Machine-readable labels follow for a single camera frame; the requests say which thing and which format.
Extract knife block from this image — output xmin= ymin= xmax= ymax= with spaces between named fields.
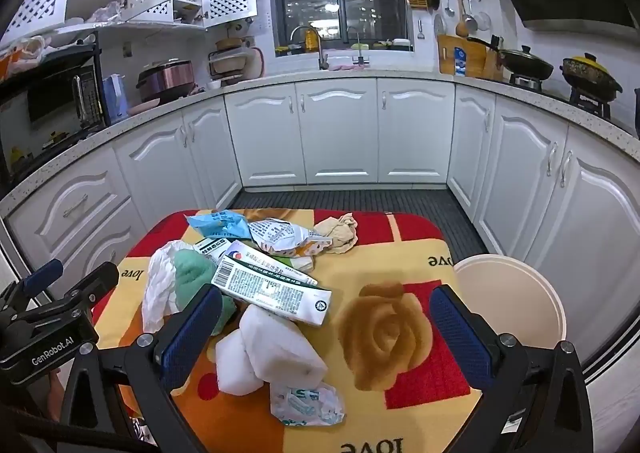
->
xmin=482 ymin=35 xmax=506 ymax=82

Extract black wok with lid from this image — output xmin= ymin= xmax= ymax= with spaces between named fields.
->
xmin=467 ymin=36 xmax=555 ymax=82

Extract hanging steel strainer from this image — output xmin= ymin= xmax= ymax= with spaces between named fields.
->
xmin=472 ymin=0 xmax=494 ymax=32

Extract hanging wooden spoon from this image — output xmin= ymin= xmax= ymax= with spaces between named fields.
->
xmin=455 ymin=0 xmax=479 ymax=39

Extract large white foam block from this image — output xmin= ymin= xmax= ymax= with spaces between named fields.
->
xmin=238 ymin=305 xmax=329 ymax=385

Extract crumpled white tissue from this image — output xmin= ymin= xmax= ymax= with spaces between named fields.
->
xmin=141 ymin=240 xmax=197 ymax=334

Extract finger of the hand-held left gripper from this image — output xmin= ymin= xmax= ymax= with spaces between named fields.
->
xmin=22 ymin=262 xmax=120 ymax=330
xmin=10 ymin=259 xmax=67 ymax=308

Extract wooden cutting board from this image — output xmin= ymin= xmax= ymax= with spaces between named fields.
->
xmin=437 ymin=34 xmax=489 ymax=76

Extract long white barcode carton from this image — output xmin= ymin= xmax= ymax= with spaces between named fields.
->
xmin=212 ymin=254 xmax=334 ymax=328

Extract white base cabinets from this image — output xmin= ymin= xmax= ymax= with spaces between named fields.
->
xmin=0 ymin=75 xmax=640 ymax=384

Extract pot storage rack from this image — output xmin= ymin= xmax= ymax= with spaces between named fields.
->
xmin=208 ymin=37 xmax=265 ymax=86

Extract plastic bags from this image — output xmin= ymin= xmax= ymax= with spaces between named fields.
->
xmin=0 ymin=35 xmax=47 ymax=80

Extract gas stove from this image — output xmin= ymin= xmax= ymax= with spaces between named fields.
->
xmin=509 ymin=73 xmax=617 ymax=120

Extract rose metallic rice cooker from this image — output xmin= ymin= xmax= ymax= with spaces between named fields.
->
xmin=136 ymin=59 xmax=195 ymax=105

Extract blue plastic wrapper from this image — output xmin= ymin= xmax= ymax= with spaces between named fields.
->
xmin=185 ymin=210 xmax=252 ymax=240

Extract dark ribbed floor mat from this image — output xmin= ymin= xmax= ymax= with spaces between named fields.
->
xmin=227 ymin=188 xmax=490 ymax=255

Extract green cloth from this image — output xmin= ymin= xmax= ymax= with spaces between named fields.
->
xmin=172 ymin=250 xmax=239 ymax=337

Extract blue white packet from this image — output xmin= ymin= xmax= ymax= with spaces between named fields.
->
xmin=452 ymin=45 xmax=471 ymax=76

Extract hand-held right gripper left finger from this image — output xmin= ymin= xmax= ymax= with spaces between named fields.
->
xmin=59 ymin=283 xmax=224 ymax=453

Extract white green small box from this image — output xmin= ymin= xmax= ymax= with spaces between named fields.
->
xmin=192 ymin=238 xmax=237 ymax=267

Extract small white foam block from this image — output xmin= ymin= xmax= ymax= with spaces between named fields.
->
xmin=215 ymin=332 xmax=266 ymax=396

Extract yellow lidded pot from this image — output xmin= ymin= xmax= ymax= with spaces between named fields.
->
xmin=562 ymin=53 xmax=624 ymax=102

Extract blue kettle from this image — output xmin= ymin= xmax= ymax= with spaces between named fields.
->
xmin=102 ymin=74 xmax=132 ymax=125

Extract crumpled brown paper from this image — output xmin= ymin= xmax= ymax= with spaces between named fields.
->
xmin=314 ymin=213 xmax=360 ymax=256

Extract beige plastic bin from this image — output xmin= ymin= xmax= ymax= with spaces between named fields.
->
xmin=452 ymin=254 xmax=567 ymax=351

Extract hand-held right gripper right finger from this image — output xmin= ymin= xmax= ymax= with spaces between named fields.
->
xmin=429 ymin=284 xmax=596 ymax=453

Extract white printed snack wrapper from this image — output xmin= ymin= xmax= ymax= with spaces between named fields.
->
xmin=248 ymin=218 xmax=334 ymax=256

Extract small steel faucet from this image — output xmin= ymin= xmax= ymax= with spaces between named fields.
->
xmin=347 ymin=27 xmax=372 ymax=68

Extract red yellow rose printed blanket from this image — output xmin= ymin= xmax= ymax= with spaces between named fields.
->
xmin=92 ymin=208 xmax=485 ymax=453

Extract tall curved steel faucet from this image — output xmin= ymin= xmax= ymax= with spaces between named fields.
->
xmin=290 ymin=25 xmax=332 ymax=72

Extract black microwave oven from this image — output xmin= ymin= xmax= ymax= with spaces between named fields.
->
xmin=0 ymin=58 xmax=108 ymax=184

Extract white box red blue logo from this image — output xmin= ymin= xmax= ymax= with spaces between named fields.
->
xmin=220 ymin=240 xmax=319 ymax=287

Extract clear small plastic wrapper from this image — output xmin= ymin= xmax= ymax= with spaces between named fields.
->
xmin=270 ymin=381 xmax=347 ymax=429

